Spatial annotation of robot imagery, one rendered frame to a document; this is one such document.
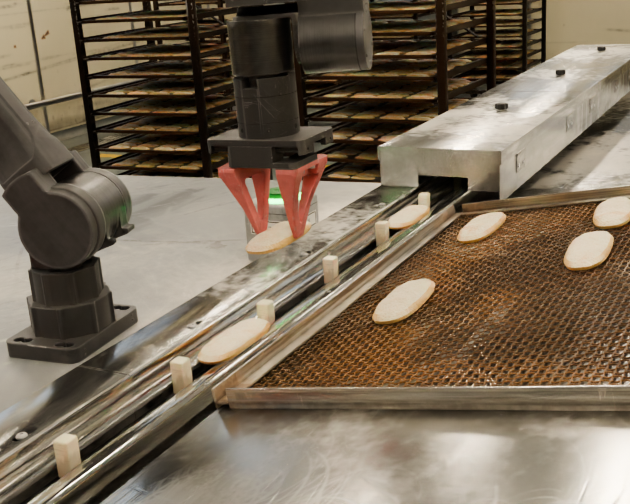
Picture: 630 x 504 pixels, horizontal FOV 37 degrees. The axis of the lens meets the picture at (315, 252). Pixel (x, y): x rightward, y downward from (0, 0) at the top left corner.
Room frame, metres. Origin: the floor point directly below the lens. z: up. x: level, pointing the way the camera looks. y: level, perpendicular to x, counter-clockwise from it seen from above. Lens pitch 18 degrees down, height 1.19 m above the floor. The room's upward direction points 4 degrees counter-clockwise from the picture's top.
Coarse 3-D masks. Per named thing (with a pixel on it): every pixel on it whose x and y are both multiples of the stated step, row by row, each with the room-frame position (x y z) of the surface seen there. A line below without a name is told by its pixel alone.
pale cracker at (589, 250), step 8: (592, 232) 0.80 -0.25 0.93; (600, 232) 0.79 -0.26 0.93; (576, 240) 0.78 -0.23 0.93; (584, 240) 0.77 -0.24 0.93; (592, 240) 0.77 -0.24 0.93; (600, 240) 0.76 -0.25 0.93; (608, 240) 0.77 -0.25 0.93; (568, 248) 0.77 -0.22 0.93; (576, 248) 0.75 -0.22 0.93; (584, 248) 0.75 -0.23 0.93; (592, 248) 0.74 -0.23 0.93; (600, 248) 0.74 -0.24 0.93; (608, 248) 0.75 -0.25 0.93; (568, 256) 0.74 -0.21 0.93; (576, 256) 0.74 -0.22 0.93; (584, 256) 0.73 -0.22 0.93; (592, 256) 0.73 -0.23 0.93; (600, 256) 0.73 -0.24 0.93; (568, 264) 0.73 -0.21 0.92; (576, 264) 0.73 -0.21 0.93; (584, 264) 0.72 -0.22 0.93; (592, 264) 0.72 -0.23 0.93
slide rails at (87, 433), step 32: (352, 256) 1.03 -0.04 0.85; (288, 288) 0.93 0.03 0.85; (192, 352) 0.77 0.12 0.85; (160, 384) 0.71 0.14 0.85; (192, 384) 0.71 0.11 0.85; (96, 416) 0.66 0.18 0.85; (128, 416) 0.66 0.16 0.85; (0, 480) 0.57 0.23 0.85; (32, 480) 0.57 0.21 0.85; (64, 480) 0.57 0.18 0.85
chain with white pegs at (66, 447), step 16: (384, 224) 1.08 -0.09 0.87; (384, 240) 1.07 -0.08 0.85; (336, 256) 0.96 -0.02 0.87; (336, 272) 0.96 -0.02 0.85; (320, 288) 0.95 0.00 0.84; (256, 304) 0.83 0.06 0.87; (272, 304) 0.84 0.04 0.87; (272, 320) 0.83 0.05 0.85; (176, 368) 0.71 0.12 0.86; (208, 368) 0.76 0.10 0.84; (176, 384) 0.71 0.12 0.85; (144, 416) 0.68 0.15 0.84; (64, 448) 0.58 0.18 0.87; (96, 448) 0.63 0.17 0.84; (64, 464) 0.59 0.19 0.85; (32, 496) 0.57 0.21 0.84
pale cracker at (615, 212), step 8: (608, 200) 0.90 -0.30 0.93; (616, 200) 0.89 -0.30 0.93; (624, 200) 0.89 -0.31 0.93; (600, 208) 0.88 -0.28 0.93; (608, 208) 0.87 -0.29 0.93; (616, 208) 0.86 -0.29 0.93; (624, 208) 0.86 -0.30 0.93; (600, 216) 0.85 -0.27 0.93; (608, 216) 0.84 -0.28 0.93; (616, 216) 0.84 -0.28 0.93; (624, 216) 0.84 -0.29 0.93; (600, 224) 0.84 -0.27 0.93; (608, 224) 0.83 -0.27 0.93; (616, 224) 0.83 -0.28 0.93; (624, 224) 0.83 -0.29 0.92
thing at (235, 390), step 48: (576, 192) 0.96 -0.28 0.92; (624, 192) 0.94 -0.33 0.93; (432, 240) 0.93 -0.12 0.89; (384, 288) 0.80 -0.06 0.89; (480, 288) 0.73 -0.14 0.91; (528, 288) 0.70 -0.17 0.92; (576, 288) 0.68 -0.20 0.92; (288, 336) 0.69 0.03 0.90; (336, 336) 0.69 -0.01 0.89; (480, 336) 0.62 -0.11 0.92; (528, 336) 0.60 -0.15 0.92; (576, 336) 0.58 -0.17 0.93; (624, 336) 0.56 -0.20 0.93; (240, 384) 0.62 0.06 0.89; (288, 384) 0.61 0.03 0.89; (336, 384) 0.59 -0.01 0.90; (432, 384) 0.55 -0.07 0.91; (528, 384) 0.52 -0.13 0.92; (576, 384) 0.50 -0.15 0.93
